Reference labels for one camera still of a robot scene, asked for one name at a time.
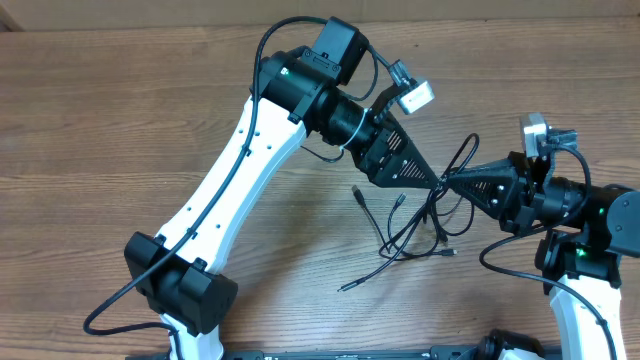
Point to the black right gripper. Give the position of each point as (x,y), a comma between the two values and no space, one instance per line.
(511,190)

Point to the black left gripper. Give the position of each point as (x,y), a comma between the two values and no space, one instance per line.
(384,172)

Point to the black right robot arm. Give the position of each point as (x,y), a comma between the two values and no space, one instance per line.
(587,231)

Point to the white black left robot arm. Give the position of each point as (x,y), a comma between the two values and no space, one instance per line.
(294,93)

